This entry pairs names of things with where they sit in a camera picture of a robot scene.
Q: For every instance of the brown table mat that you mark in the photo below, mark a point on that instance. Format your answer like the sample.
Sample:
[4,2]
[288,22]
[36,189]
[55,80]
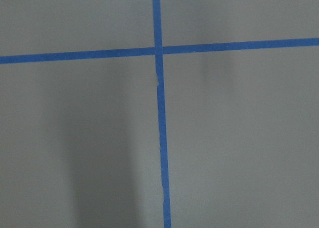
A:
[79,139]

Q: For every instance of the blue tape line lengthwise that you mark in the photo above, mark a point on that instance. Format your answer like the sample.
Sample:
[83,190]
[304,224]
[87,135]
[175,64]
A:
[161,113]

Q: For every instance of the blue tape line crosswise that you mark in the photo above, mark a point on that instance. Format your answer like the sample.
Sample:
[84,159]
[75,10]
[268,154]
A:
[178,49]

